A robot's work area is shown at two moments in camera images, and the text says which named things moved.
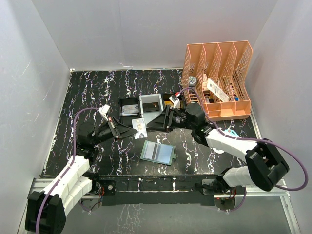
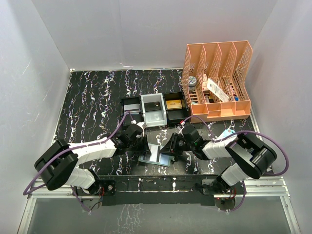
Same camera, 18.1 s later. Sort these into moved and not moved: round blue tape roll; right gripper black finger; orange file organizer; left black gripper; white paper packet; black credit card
Moved: left black gripper; right gripper black finger
Not moved: white paper packet; round blue tape roll; black credit card; orange file organizer
